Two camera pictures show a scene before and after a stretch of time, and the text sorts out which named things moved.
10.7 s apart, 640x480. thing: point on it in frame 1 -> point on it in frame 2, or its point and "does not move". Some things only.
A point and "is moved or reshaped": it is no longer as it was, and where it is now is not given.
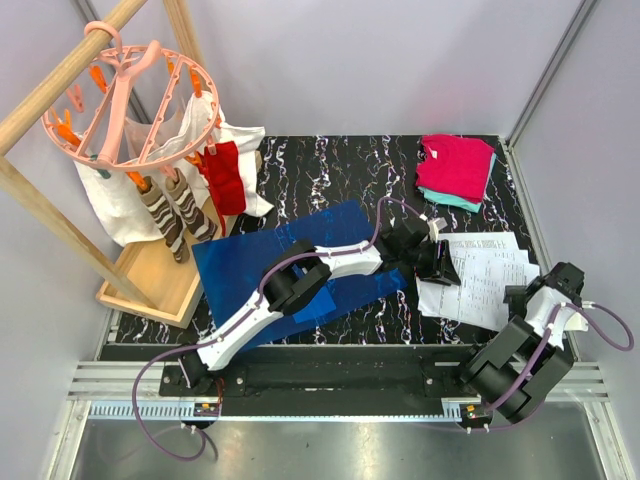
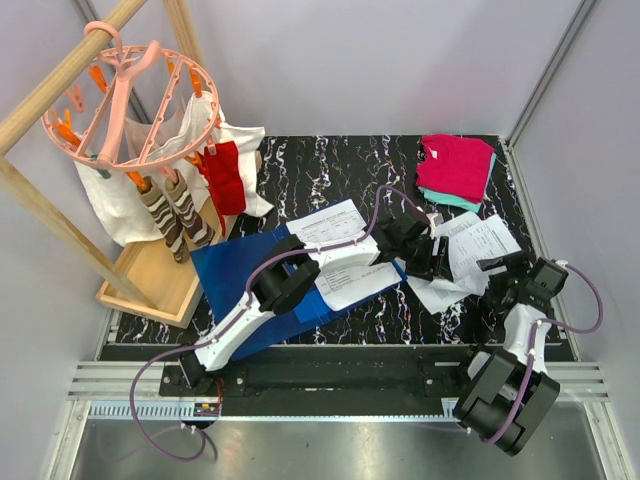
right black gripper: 514,293 -> 515,263
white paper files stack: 486,263 is moved or reshaped
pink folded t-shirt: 455,166 does not move
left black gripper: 443,272 does not move
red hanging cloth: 223,172 does not move
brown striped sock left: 166,219 does not move
